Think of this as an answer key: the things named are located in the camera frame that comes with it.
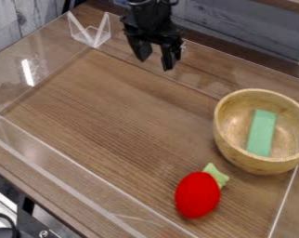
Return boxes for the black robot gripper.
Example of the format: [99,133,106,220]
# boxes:
[119,0,183,71]

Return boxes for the green rectangular block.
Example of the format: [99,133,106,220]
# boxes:
[246,110,277,157]

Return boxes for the brown wooden bowl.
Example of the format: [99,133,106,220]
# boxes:
[213,88,299,175]

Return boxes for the red plush strawberry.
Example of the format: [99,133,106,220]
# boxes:
[174,163,229,218]

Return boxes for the black metal table clamp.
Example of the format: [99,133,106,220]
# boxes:
[15,196,60,238]

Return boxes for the clear acrylic corner bracket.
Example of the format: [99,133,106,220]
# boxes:
[66,12,111,48]

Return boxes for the clear acrylic tray wall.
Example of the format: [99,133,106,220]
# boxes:
[0,115,197,238]

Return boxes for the black cable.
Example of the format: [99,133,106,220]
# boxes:
[0,211,20,238]

